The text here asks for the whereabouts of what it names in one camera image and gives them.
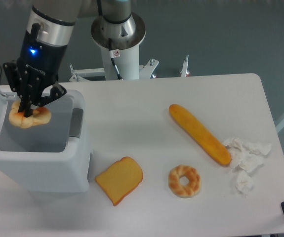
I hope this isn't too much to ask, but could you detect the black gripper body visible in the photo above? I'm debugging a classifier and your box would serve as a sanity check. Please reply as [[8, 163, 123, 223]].
[[17, 23, 67, 91]]

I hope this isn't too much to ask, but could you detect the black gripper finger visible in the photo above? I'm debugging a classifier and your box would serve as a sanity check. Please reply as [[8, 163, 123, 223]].
[[23, 82, 67, 118], [3, 61, 31, 114]]

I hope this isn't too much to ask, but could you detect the round bread roll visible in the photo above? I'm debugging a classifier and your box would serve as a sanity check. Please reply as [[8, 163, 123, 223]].
[[9, 101, 51, 129]]

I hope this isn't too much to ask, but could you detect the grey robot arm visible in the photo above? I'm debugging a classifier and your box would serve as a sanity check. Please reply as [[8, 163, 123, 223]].
[[3, 0, 131, 118]]

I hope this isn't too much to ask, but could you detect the white trash can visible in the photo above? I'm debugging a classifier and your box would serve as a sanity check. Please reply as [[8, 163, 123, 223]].
[[0, 89, 92, 193]]

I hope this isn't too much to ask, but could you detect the orange toast slice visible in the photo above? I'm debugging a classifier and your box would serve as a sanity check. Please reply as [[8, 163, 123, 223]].
[[95, 157, 143, 206]]

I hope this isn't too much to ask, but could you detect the long orange baguette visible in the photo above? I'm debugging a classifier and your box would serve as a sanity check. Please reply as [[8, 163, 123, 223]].
[[168, 104, 232, 166]]

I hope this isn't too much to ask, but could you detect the crumpled white tissue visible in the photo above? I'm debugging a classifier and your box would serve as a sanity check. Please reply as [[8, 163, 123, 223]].
[[223, 137, 272, 196]]

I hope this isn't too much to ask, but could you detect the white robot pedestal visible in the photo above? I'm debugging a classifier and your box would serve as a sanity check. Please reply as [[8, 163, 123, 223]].
[[70, 13, 159, 82]]

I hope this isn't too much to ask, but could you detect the braided ring bread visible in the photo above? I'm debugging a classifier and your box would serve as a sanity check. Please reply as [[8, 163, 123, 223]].
[[168, 165, 202, 198]]

